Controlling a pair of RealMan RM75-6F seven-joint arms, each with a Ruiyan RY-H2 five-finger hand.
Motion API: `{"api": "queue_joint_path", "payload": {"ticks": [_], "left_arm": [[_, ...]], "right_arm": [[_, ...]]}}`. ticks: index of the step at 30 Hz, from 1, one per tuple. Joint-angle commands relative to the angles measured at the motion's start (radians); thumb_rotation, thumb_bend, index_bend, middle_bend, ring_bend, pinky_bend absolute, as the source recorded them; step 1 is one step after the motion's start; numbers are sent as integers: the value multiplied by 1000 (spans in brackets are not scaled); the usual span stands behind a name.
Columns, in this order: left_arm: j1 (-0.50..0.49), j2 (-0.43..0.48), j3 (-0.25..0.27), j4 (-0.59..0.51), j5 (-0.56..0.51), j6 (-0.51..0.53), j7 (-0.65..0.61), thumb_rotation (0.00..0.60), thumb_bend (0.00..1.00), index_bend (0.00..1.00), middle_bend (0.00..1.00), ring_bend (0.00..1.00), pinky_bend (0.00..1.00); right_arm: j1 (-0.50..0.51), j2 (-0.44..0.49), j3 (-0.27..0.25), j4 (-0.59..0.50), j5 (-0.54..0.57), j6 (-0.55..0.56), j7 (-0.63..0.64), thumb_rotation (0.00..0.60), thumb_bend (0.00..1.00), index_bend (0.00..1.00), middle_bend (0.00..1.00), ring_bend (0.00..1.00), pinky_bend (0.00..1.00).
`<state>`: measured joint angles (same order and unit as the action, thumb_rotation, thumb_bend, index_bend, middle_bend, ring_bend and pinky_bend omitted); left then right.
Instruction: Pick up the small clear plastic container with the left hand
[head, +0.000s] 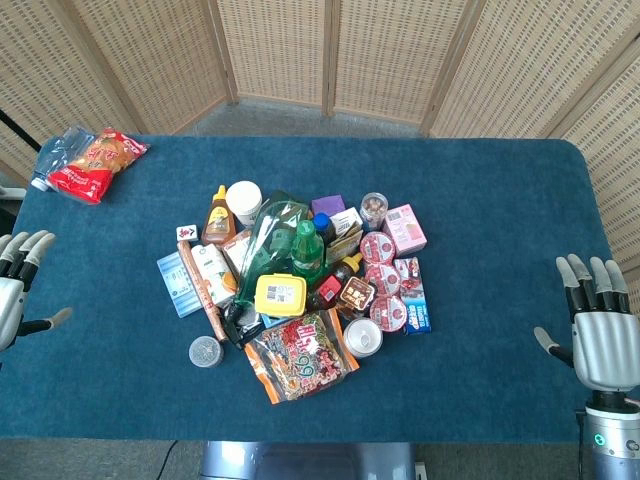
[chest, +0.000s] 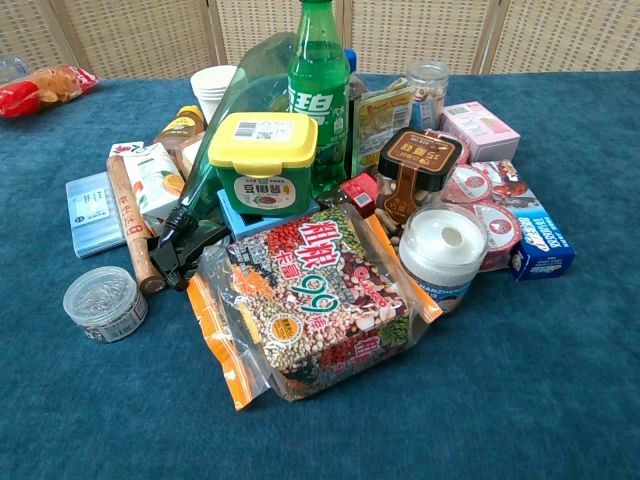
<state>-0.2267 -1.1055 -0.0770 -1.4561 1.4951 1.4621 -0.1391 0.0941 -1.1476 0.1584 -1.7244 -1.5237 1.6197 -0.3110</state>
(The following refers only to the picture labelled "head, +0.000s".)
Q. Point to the red lid jelly cup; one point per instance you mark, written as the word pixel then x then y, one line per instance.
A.
pixel 388 312
pixel 378 247
pixel 382 277

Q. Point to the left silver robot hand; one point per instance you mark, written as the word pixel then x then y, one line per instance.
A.
pixel 11 300

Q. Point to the mixed grain bag orange edges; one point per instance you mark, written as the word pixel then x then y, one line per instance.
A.
pixel 300 357

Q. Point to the green soda bottle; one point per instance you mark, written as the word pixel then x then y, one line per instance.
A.
pixel 307 252

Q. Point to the blue carpet table cover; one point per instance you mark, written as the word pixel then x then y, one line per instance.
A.
pixel 475 350

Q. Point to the amber honey squeeze bottle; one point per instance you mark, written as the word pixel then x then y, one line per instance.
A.
pixel 219 220

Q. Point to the white paper cup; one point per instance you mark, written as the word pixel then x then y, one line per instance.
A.
pixel 244 200

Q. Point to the red snack bag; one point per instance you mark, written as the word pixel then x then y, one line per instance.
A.
pixel 97 162

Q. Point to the yellow green paper packet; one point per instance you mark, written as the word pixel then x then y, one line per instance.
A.
pixel 342 247

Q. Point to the white-lidded plastic jar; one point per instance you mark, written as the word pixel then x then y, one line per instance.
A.
pixel 362 337

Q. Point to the light blue tissue pack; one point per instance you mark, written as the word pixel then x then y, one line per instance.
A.
pixel 175 285

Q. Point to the black pole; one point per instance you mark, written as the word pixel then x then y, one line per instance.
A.
pixel 19 128

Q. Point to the blue and red snack box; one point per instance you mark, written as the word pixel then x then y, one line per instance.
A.
pixel 415 300

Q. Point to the purple box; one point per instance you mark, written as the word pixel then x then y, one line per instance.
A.
pixel 328 205

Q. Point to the white mahjong tile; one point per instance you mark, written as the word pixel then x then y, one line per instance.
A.
pixel 186 232

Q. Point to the small amber sauce bottle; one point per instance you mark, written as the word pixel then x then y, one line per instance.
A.
pixel 347 267

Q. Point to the white barcode box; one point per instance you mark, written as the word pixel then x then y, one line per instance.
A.
pixel 346 221

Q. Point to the clear plastic water bottle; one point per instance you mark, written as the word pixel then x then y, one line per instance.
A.
pixel 55 152

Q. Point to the pink carton box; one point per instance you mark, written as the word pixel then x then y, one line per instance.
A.
pixel 405 227

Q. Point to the clear jar of nuts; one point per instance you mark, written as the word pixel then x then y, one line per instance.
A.
pixel 374 209

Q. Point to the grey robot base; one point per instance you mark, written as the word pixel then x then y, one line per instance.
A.
pixel 305 462

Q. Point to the rattan folding screen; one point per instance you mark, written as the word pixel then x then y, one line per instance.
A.
pixel 390 55

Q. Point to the dark bottle blue cap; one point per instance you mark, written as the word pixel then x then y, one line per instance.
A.
pixel 324 226

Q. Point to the green spray bottle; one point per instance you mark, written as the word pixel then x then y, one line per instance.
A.
pixel 272 225

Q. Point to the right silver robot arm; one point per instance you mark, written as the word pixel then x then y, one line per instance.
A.
pixel 612 440

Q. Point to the yellow lid sauce tub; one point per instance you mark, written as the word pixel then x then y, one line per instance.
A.
pixel 280 295

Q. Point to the small red box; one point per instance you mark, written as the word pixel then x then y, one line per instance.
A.
pixel 329 290

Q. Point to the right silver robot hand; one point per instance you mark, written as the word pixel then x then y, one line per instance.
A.
pixel 605 345

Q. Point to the small white orange box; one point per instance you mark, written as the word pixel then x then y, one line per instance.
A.
pixel 237 252

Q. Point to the wooden rolling pin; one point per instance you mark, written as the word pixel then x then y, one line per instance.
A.
pixel 200 287

